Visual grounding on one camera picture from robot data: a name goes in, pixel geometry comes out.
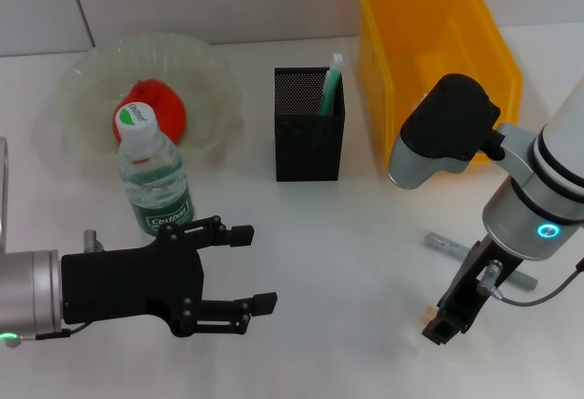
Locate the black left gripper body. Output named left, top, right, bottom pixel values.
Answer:
left=61, top=225, right=205, bottom=339

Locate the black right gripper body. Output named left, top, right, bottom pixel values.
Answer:
left=436, top=236, right=524, bottom=334

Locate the grey marker pen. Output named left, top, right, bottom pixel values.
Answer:
left=423, top=231, right=538, bottom=291

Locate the clear green-label water bottle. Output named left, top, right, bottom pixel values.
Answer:
left=113, top=102, right=196, bottom=238

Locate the red-orange toy orange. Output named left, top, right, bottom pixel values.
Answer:
left=112, top=78, right=187, bottom=147

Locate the mint green utility knife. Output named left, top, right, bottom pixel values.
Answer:
left=318, top=53, right=344, bottom=117

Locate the black mesh pen holder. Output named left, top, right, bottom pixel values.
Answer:
left=273, top=66, right=346, bottom=184

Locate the pale green glass fruit plate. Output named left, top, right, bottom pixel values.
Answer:
left=47, top=31, right=247, bottom=176

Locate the yellow plastic bin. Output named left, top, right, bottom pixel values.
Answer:
left=355, top=0, right=525, bottom=176

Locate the left gripper cable with connector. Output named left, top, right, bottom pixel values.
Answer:
left=8, top=229, right=105, bottom=343

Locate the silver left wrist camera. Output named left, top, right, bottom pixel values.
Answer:
left=0, top=137, right=10, bottom=254

